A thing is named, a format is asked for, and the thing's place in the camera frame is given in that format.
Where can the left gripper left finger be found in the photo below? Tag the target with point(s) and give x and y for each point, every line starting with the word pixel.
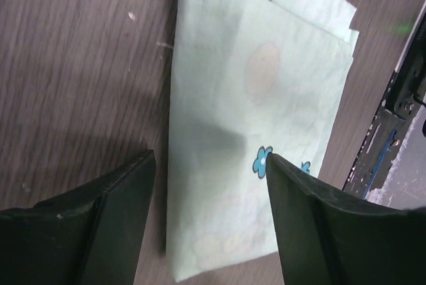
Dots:
pixel 91 234

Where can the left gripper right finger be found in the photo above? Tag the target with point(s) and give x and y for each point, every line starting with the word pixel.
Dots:
pixel 326 236

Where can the mint green floral cloth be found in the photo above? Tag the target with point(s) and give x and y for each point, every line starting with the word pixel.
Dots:
pixel 248 78

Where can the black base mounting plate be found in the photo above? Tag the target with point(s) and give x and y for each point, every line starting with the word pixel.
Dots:
pixel 400 103

